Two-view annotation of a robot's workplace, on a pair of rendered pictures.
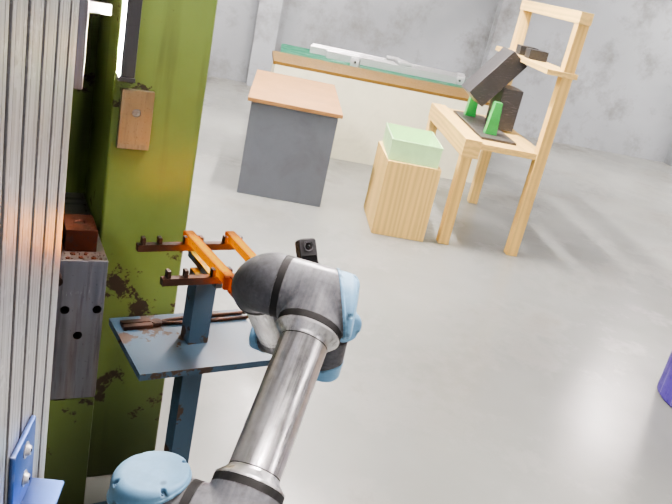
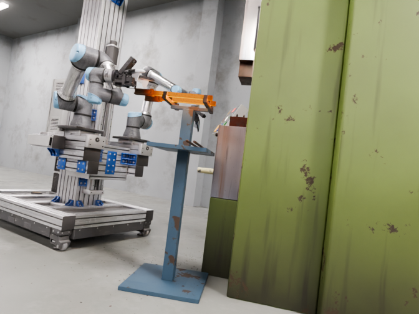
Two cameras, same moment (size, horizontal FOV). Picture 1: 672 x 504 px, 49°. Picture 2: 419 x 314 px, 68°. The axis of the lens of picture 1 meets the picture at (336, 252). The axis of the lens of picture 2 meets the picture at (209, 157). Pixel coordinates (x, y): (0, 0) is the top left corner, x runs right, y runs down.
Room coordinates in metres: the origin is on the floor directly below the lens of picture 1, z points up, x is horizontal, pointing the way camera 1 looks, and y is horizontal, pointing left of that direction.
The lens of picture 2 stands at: (3.08, -0.84, 0.64)
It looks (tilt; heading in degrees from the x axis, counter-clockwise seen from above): 2 degrees up; 132
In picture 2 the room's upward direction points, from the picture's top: 7 degrees clockwise
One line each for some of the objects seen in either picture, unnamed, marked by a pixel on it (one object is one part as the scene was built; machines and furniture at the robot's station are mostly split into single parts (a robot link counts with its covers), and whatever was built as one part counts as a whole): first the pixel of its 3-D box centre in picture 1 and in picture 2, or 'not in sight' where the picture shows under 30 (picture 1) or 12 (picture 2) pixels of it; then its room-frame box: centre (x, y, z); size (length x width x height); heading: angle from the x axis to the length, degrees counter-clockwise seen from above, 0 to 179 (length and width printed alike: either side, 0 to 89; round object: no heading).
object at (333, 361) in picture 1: (320, 353); (98, 93); (1.49, -0.02, 0.97); 0.11 x 0.08 x 0.11; 81
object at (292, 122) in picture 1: (288, 133); not in sight; (6.19, 0.62, 0.38); 1.40 x 0.72 x 0.75; 7
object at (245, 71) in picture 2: not in sight; (270, 75); (1.96, 0.95, 1.32); 0.42 x 0.20 x 0.10; 29
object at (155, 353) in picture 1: (193, 341); (184, 149); (1.84, 0.34, 0.73); 0.40 x 0.30 x 0.02; 125
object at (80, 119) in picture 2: not in sight; (81, 121); (0.89, 0.20, 0.87); 0.15 x 0.15 x 0.10
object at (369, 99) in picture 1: (376, 117); not in sight; (7.64, -0.11, 0.41); 2.31 x 0.74 x 0.83; 100
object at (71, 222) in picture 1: (78, 232); (239, 123); (1.91, 0.72, 0.95); 0.12 x 0.09 x 0.07; 29
